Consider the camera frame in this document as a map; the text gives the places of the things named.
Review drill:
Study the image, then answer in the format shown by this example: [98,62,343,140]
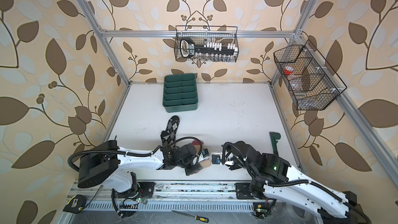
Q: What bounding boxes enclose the black grey argyle sock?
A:
[160,116,180,147]

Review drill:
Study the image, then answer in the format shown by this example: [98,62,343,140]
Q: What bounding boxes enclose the green plastic divided tray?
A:
[162,73,199,113]

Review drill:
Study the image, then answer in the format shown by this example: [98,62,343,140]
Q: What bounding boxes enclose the beige sock maroon purple stripes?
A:
[192,140,211,169]

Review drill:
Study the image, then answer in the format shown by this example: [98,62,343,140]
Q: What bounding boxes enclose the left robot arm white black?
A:
[67,137,206,194]

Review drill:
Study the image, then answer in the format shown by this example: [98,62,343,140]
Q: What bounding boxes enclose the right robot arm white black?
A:
[221,141,371,224]

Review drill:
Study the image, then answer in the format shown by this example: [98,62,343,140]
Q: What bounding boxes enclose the green pipe wrench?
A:
[269,132,281,156]

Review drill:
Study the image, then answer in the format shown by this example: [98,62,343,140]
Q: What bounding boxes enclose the red lidded container in basket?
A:
[284,66,294,75]

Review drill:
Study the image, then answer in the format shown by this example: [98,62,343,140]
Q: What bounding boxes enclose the black yellow tape measure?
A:
[63,195,87,214]

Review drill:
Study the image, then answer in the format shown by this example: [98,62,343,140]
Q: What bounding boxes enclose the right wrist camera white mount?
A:
[211,152,222,165]

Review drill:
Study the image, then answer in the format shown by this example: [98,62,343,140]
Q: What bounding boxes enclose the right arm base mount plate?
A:
[235,181,266,200]

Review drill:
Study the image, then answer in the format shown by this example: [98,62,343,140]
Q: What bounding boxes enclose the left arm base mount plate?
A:
[116,181,155,199]

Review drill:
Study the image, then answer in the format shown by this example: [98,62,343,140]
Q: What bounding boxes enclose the yellow black handled screwdriver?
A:
[172,210,209,223]

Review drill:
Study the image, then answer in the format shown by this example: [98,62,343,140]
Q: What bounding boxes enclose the aluminium front rail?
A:
[55,179,330,224]

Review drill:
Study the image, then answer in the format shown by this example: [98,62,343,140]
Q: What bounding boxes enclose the black socket set rail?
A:
[176,37,239,59]

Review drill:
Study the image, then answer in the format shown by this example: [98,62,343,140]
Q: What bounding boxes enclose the black wire basket right wall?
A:
[273,40,347,111]

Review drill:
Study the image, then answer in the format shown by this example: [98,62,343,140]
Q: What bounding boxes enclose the black wire basket wall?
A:
[273,40,347,111]
[173,24,239,63]

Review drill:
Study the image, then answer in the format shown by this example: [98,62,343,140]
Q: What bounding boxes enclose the black wire basket back wall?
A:
[173,24,239,63]

